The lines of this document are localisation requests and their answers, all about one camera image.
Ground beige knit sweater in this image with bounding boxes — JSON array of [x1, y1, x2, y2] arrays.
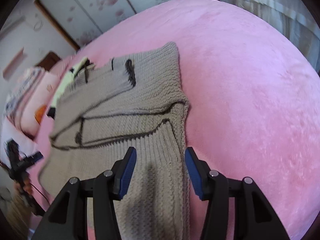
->
[[39, 42, 189, 239]]

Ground pink cartoon quilt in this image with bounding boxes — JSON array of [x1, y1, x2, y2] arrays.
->
[[3, 67, 60, 139]]

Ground light green folded garment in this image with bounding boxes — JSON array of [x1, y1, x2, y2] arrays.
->
[[47, 57, 95, 119]]

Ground pink fleece bed cover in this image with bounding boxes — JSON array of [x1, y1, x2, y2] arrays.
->
[[30, 0, 320, 240]]

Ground wooden headboard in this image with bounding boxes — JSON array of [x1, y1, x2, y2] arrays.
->
[[35, 51, 61, 71]]

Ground floral sliding wardrobe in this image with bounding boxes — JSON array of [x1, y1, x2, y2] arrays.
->
[[35, 0, 170, 50]]

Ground black cable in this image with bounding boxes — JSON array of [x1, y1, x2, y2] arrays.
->
[[27, 179, 54, 204]]

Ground pink wall shelf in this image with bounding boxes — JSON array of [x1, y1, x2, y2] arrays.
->
[[2, 47, 27, 81]]

